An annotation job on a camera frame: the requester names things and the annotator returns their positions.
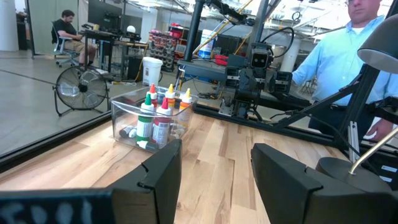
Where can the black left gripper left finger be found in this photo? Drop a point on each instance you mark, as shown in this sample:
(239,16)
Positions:
(152,186)

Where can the white blue wipes canister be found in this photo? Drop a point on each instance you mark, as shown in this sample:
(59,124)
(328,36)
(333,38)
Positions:
(206,43)

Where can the grey office chair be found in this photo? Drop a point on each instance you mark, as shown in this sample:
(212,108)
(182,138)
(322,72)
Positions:
(59,46)

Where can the person's hand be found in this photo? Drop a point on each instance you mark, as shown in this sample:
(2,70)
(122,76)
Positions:
(381,129)

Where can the large green food coloring bottle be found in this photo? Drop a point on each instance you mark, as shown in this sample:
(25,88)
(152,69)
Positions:
(144,124)

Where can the black office desk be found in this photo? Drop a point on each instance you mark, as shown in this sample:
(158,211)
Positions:
(102,34)

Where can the grey side desk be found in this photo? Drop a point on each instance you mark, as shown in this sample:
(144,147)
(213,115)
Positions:
(202,70)

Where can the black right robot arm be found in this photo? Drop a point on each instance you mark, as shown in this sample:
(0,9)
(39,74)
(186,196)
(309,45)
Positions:
(242,107)

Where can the large yellow food coloring bottle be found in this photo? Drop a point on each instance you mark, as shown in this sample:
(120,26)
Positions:
(186,99)

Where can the silver aluminium bracket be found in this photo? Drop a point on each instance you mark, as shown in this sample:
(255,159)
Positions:
(354,141)

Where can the black floor fan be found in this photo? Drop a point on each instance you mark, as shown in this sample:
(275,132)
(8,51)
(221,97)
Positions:
(81,88)

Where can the large red food coloring bottle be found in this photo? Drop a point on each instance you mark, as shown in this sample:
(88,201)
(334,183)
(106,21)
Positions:
(161,129)

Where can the small green food coloring bottle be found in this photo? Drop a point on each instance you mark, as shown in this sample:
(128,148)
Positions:
(147,145)

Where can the black computer monitor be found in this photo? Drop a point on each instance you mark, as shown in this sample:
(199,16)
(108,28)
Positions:
(104,15)

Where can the clear plastic container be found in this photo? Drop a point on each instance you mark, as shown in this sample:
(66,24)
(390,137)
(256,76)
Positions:
(124,109)

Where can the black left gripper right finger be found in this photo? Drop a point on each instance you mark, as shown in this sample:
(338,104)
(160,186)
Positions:
(286,186)

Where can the red parts shelf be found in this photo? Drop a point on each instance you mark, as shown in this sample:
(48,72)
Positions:
(164,43)

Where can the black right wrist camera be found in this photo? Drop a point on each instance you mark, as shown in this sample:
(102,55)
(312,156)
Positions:
(259,59)

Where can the black stand pole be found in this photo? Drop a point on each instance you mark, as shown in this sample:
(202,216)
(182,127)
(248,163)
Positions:
(194,31)

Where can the small black food coloring bottle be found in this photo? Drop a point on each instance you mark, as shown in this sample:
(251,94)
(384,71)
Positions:
(126,131)

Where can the green partition wall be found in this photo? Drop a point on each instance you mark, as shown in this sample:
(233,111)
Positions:
(43,28)

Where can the white globe lamp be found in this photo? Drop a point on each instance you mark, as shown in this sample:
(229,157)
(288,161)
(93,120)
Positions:
(131,29)

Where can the white column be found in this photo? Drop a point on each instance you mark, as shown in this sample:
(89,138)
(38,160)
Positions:
(6,25)

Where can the white trash bin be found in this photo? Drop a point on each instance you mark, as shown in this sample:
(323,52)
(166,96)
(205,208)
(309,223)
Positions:
(151,71)

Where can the person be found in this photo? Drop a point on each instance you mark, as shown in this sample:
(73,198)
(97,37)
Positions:
(66,29)
(335,56)

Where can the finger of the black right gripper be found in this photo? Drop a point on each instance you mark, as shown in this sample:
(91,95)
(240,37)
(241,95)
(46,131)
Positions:
(232,77)
(283,82)

